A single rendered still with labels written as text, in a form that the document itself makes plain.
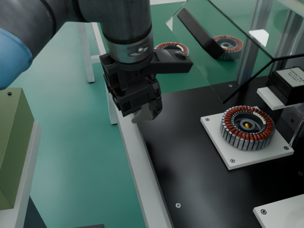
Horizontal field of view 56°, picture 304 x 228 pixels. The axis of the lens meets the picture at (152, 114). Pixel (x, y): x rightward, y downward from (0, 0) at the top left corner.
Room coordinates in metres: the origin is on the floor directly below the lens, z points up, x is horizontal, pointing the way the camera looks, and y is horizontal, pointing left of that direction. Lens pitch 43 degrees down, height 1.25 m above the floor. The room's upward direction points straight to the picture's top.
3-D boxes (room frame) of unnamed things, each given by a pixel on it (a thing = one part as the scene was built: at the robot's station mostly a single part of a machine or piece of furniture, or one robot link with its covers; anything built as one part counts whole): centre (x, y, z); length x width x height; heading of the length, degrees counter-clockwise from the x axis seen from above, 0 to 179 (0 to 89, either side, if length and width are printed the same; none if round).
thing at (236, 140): (0.44, -0.21, 0.80); 0.11 x 0.11 x 0.04
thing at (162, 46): (0.79, -0.06, 0.77); 0.11 x 0.11 x 0.04
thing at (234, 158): (0.44, -0.21, 0.78); 0.15 x 0.15 x 0.01; 16
